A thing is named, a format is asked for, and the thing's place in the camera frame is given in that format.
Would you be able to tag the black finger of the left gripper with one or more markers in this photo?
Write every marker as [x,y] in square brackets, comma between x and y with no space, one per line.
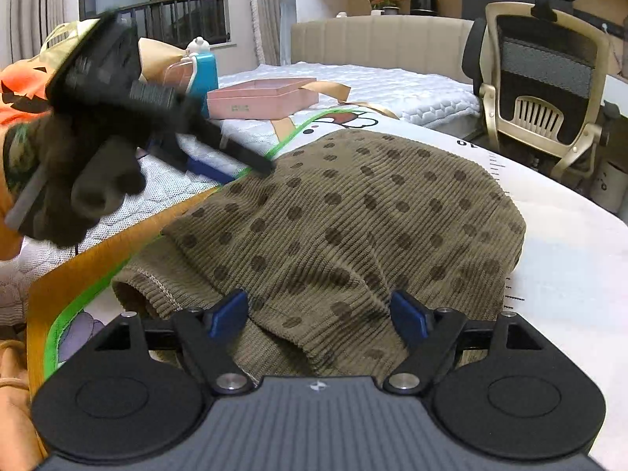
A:
[258,163]

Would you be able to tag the pink rectangular gift box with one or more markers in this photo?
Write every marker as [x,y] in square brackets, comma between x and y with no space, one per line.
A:
[262,99]

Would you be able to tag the brown polka dot corduroy garment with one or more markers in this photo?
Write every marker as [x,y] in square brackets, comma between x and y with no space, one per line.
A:
[321,245]

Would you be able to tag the beige upholstered bed headboard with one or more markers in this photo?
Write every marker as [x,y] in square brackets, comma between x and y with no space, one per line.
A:
[412,43]

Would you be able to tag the blue white toy case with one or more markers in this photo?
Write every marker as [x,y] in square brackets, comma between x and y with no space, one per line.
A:
[194,75]

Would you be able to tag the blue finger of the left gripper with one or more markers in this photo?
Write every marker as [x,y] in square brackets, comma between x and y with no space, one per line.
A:
[209,172]

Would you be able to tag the beige black office chair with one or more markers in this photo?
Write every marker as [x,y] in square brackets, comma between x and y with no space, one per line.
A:
[540,74]

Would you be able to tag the orange pumpkin plush costume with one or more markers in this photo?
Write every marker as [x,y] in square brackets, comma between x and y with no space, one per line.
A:
[23,91]

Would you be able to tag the white waste bin with face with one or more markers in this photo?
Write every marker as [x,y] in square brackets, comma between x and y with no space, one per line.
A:
[609,186]

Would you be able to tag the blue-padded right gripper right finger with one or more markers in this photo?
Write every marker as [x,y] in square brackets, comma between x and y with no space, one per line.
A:
[431,338]

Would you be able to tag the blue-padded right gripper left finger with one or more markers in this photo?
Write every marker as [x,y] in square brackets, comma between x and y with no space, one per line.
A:
[204,336]

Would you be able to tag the brown kraft paper bag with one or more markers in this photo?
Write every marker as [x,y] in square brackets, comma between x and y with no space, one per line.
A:
[156,57]

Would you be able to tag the black round speaker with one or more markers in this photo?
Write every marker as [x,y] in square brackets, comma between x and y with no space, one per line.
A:
[424,7]

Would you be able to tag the yellow tote bag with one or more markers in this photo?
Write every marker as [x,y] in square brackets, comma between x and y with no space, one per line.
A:
[62,40]

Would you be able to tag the white height chart play mat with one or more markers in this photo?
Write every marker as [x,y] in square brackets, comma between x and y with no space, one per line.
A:
[565,270]

